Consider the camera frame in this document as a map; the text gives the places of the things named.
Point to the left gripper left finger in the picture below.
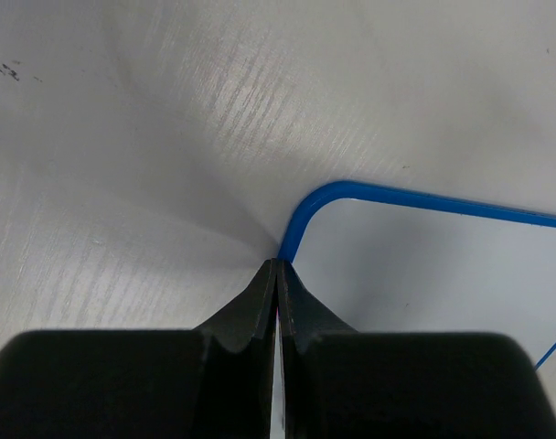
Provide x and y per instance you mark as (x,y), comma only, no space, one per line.
(211,381)

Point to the blue-framed small whiteboard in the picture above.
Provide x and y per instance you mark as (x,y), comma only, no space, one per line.
(389,259)

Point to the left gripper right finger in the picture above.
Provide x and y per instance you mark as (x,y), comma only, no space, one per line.
(342,383)

